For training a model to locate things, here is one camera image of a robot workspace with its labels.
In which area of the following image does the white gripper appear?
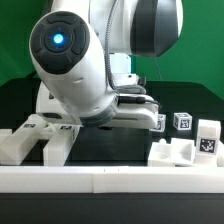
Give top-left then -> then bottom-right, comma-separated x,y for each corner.
36,83 -> 158,129

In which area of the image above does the white chair seat part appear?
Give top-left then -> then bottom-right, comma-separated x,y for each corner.
148,138 -> 196,167

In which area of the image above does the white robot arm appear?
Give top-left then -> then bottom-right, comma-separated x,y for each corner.
29,0 -> 183,129

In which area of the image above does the white chair back part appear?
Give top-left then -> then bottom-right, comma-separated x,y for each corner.
0,114 -> 80,167

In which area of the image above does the white tagged cube left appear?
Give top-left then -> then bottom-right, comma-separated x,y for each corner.
152,114 -> 166,132

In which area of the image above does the white tagged cube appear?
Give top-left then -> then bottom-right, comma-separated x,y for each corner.
152,114 -> 166,132
173,112 -> 192,130

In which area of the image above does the white tagged cube right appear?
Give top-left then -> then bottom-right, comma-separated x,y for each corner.
173,112 -> 192,130

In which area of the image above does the white right fence bar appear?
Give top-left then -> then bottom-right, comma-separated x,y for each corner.
217,141 -> 224,167

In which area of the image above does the white fence bar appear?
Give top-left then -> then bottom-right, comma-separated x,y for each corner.
217,141 -> 224,167
0,166 -> 224,193

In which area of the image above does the white front fence bar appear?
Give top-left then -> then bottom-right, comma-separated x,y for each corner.
0,166 -> 224,193

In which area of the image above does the white left fence block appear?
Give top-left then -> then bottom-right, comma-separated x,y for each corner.
0,129 -> 12,146

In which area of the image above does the black cable bundle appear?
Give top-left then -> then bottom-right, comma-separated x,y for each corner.
25,70 -> 38,80

